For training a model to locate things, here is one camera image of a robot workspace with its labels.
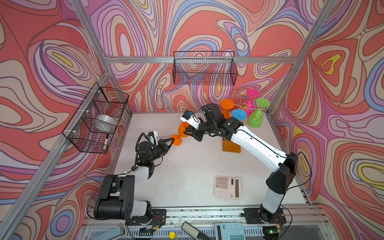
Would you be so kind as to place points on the teal calculator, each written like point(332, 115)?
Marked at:
point(229, 231)

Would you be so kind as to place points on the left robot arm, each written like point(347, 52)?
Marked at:
point(116, 199)

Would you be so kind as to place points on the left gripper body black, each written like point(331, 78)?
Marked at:
point(157, 151)

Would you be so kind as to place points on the orange wine glass rear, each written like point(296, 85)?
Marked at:
point(227, 105)

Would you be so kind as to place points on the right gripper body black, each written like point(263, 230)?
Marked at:
point(206, 127)

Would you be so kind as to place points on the black wire basket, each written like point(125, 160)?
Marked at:
point(84, 131)
point(204, 68)

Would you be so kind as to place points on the orange wine glass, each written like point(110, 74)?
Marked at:
point(178, 138)
point(227, 105)

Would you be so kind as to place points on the magenta wine glass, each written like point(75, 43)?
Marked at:
point(250, 106)

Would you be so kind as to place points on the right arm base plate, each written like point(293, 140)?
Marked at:
point(257, 216)

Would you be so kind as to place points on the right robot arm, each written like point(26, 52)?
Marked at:
point(283, 166)

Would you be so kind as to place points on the green wine glass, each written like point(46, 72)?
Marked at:
point(256, 117)

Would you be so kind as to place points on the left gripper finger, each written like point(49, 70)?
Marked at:
point(169, 141)
point(166, 148)

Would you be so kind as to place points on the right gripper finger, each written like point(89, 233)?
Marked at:
point(189, 130)
point(198, 137)

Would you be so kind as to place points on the gold wire rack wooden base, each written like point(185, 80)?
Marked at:
point(228, 146)

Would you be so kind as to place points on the silver tape roll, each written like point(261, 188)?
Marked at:
point(107, 119)

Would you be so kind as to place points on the black wire basket left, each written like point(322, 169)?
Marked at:
point(84, 131)

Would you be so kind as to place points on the pink calculator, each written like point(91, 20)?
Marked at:
point(227, 187)

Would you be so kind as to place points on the orange wine glass front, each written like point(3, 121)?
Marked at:
point(178, 138)

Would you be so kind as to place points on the black wire basket back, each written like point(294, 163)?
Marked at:
point(204, 68)

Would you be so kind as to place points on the marker pen in basket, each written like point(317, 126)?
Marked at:
point(105, 146)

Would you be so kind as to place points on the blue wine glass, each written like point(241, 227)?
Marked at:
point(239, 114)

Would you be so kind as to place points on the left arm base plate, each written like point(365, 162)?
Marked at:
point(154, 218)

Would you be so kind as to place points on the yellow small ball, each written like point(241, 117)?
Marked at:
point(172, 235)

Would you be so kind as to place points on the black phone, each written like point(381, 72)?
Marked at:
point(194, 232)

